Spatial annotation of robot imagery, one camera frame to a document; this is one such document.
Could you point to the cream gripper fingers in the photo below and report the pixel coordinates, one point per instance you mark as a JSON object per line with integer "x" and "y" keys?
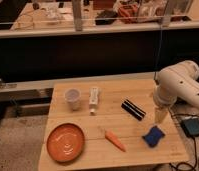
{"x": 160, "y": 114}

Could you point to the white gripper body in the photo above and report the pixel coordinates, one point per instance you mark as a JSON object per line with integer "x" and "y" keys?
{"x": 163, "y": 101}

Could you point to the white ceramic cup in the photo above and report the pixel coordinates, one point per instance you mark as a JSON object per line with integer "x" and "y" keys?
{"x": 72, "y": 97}

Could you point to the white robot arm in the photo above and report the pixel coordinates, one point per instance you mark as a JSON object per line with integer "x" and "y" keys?
{"x": 176, "y": 81}

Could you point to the orange ceramic bowl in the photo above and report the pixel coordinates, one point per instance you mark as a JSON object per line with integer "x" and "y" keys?
{"x": 65, "y": 143}

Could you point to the blue sponge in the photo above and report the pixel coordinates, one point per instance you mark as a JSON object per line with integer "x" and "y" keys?
{"x": 153, "y": 137}

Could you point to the black rectangular box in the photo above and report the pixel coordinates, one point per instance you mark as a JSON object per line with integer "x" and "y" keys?
{"x": 134, "y": 110}

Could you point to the dark power adapter box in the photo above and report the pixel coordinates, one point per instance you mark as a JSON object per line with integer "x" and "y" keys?
{"x": 190, "y": 127}

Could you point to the wooden table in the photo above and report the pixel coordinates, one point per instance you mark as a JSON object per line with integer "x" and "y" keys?
{"x": 114, "y": 116}

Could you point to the orange toy carrot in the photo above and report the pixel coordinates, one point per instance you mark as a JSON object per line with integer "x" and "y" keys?
{"x": 114, "y": 140}

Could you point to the white tube bottle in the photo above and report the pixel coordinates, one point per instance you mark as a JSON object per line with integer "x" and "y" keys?
{"x": 93, "y": 99}

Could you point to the orange cluttered items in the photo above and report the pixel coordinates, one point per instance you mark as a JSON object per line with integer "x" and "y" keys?
{"x": 128, "y": 13}

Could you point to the black bag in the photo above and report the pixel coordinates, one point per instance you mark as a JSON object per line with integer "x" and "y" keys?
{"x": 105, "y": 17}

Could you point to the metal rail shelf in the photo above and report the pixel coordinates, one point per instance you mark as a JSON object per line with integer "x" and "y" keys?
{"x": 37, "y": 18}

